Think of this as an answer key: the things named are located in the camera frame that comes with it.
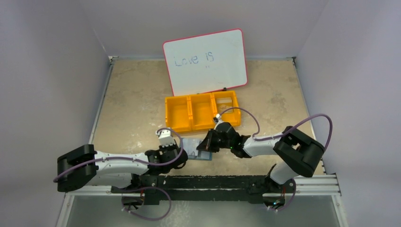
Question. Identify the pink framed whiteboard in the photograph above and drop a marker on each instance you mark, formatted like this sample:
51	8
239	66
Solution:
206	63

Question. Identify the yellow right bin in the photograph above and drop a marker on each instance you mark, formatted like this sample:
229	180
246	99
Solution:
233	116

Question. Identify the cards in right bin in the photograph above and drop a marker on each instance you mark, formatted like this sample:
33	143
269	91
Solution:
224	104

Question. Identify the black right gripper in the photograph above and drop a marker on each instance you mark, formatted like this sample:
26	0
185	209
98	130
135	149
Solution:
214	140

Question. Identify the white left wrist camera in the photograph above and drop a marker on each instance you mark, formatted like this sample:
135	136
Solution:
165	138

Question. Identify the yellow left bin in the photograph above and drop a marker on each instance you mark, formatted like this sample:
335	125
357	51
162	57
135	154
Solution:
177	114

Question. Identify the yellow middle bin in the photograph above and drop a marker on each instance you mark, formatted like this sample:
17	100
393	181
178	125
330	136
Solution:
202	111

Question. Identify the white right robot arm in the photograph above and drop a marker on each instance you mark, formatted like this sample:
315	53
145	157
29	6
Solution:
300	153

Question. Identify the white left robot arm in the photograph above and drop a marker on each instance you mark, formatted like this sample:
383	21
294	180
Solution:
84	166

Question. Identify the blue leather card holder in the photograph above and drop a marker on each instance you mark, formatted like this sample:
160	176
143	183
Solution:
190	146

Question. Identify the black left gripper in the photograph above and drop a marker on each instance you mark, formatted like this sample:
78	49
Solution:
170	149

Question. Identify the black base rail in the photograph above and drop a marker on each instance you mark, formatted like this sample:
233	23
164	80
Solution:
254	189

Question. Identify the yellow bin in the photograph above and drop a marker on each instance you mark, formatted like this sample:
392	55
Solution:
202	111
233	116
177	114

